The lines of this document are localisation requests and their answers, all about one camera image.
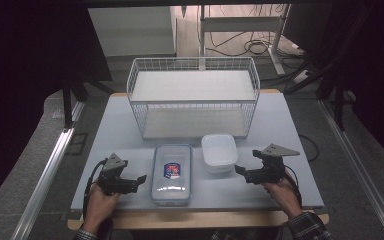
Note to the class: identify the white power strip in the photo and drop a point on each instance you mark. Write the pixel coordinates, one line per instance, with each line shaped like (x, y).
(301, 76)

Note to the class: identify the black metal stand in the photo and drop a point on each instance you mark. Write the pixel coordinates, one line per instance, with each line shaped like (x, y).
(67, 103)
(339, 103)

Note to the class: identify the dark floor vent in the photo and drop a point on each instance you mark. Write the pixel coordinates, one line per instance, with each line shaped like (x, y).
(77, 144)

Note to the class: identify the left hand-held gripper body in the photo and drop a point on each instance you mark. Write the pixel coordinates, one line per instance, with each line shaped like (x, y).
(113, 163)

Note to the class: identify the person's left hand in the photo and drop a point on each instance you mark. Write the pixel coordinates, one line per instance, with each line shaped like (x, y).
(98, 206)

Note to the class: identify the aluminium rail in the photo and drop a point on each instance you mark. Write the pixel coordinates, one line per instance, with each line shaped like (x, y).
(45, 181)
(360, 173)

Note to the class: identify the white square plastic container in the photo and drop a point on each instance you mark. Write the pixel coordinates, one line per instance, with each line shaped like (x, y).
(219, 153)

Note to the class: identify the white cabinet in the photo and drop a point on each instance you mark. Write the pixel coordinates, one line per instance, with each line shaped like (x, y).
(130, 31)

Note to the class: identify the person's right hand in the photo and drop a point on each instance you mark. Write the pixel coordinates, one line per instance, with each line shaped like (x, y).
(285, 196)

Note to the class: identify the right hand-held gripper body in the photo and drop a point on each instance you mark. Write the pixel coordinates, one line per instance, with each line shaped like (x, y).
(273, 166)

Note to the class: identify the clear container with blue-rimmed lid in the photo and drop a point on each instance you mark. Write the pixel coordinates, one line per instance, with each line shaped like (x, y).
(171, 175)

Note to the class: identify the white metal desk frame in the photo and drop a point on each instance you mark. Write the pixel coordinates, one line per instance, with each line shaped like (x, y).
(243, 24)

